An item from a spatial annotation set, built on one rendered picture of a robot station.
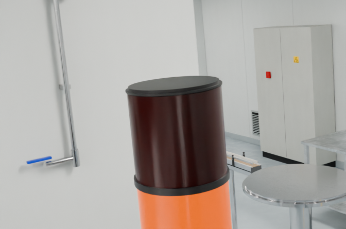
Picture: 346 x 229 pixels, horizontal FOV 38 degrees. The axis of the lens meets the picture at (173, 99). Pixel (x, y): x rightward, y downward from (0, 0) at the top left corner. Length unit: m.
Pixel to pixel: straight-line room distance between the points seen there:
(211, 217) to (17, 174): 1.49
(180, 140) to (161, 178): 0.02
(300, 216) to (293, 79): 3.34
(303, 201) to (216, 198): 3.70
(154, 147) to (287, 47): 7.17
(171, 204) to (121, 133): 1.57
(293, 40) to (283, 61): 0.37
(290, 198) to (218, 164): 3.74
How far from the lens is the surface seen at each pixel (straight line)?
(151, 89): 0.24
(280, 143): 7.85
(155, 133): 0.24
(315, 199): 3.98
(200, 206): 0.25
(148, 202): 0.26
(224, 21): 9.22
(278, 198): 3.99
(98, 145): 1.79
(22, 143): 1.71
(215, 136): 0.25
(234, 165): 4.93
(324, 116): 7.36
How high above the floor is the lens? 2.38
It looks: 10 degrees down
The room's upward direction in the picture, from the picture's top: 5 degrees counter-clockwise
